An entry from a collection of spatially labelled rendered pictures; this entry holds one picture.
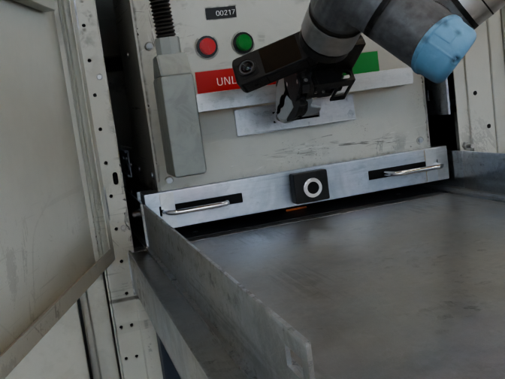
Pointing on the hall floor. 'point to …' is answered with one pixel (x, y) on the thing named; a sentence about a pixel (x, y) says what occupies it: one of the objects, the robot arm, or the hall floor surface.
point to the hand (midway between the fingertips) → (279, 115)
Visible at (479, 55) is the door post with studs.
